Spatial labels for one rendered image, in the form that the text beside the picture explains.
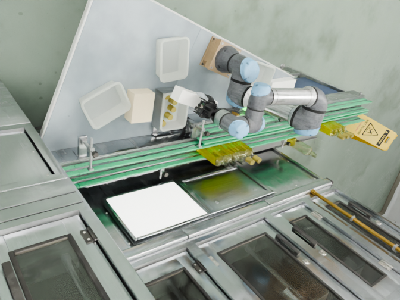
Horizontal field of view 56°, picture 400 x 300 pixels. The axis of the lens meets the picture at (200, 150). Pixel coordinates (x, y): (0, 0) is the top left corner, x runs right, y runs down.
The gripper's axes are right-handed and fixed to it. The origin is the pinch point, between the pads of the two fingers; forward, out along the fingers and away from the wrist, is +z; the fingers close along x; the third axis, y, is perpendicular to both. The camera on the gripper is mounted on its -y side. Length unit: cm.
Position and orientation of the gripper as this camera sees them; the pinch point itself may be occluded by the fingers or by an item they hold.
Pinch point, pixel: (196, 100)
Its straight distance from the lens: 180.5
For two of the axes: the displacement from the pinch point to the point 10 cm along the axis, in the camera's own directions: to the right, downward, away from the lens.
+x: -4.2, 8.8, 2.3
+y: -6.9, -1.4, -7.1
